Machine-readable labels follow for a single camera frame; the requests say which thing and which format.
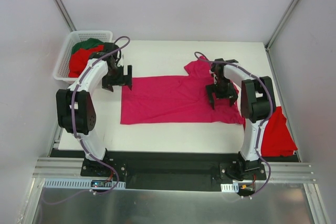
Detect pink t shirt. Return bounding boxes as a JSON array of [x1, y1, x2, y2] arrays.
[[120, 60, 245, 125]]

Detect white perforated plastic basket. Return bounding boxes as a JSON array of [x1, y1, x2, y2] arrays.
[[53, 30, 113, 84]]

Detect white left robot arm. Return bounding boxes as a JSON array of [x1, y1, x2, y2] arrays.
[[56, 36, 133, 176]]

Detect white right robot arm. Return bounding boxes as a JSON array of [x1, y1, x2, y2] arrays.
[[206, 59, 276, 179]]

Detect red t shirt in basket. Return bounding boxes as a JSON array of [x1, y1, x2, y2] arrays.
[[68, 45, 104, 78]]

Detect green t shirt in basket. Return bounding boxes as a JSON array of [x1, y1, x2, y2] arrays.
[[71, 38, 104, 55]]

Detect folded red t shirt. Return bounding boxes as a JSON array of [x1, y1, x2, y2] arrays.
[[243, 106, 298, 157]]

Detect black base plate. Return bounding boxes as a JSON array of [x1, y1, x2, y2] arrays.
[[52, 150, 274, 191]]

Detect right aluminium frame post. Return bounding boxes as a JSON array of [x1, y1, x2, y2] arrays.
[[265, 0, 318, 50]]

